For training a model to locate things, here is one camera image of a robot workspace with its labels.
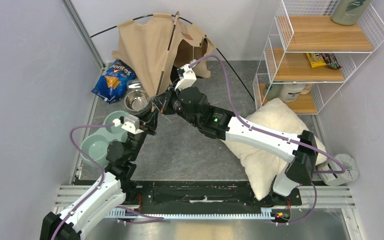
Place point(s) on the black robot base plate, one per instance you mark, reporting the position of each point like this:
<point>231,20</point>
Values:
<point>203,197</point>

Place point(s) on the beige fabric pet tent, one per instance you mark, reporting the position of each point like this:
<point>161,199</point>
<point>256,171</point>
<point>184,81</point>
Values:
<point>143,47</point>

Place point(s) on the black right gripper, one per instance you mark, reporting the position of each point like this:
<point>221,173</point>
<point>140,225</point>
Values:
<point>162,100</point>

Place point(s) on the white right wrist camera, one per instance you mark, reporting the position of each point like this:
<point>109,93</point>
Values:
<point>187,77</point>

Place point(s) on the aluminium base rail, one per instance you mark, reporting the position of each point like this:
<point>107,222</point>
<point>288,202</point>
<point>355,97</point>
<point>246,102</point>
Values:
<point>320,197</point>

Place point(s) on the aluminium frame post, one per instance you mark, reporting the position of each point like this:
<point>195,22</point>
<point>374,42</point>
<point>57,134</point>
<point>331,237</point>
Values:
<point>76,19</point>

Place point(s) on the cream fluffy pillow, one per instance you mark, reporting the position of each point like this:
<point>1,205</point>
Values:
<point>264,142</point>

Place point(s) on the yellow candy bag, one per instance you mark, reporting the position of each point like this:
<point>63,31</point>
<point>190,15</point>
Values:
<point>316,60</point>

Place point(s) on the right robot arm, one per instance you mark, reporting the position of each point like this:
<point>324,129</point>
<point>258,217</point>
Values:
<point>298,150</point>

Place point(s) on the blue Doritos chip bag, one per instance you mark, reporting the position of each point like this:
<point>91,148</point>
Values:
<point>112,84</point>

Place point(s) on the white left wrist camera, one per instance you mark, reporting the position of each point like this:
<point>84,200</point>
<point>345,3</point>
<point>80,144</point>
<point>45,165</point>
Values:
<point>129,123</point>

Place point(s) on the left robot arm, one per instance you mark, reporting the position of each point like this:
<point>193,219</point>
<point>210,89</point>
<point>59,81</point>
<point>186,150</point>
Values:
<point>76,221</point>

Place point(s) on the steel pet bowl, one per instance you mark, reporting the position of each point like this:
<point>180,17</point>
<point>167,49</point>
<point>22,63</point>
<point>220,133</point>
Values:
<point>136,100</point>

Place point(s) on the green bottle on top shelf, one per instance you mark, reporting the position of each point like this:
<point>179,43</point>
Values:
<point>347,12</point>

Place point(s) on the mint green double pet bowl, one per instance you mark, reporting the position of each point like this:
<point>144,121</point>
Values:
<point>95,145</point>

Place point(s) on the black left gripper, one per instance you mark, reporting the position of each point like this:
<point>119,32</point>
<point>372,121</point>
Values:
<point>152,124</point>

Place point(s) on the clear plastic package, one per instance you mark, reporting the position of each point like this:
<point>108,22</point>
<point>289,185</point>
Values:
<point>134,84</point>

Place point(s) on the white wire shelf rack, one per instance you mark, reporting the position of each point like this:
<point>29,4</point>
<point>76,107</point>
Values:
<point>305,47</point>

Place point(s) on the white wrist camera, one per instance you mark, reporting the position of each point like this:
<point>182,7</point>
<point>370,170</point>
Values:
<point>129,123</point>
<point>187,77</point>

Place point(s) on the dark brown candy bag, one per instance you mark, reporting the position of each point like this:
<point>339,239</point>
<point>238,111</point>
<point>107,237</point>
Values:
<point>331,61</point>

